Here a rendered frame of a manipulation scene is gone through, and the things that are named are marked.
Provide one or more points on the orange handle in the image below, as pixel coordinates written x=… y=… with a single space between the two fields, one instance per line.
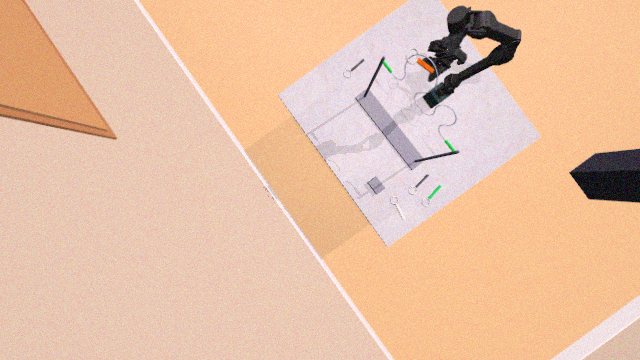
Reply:
x=420 y=62

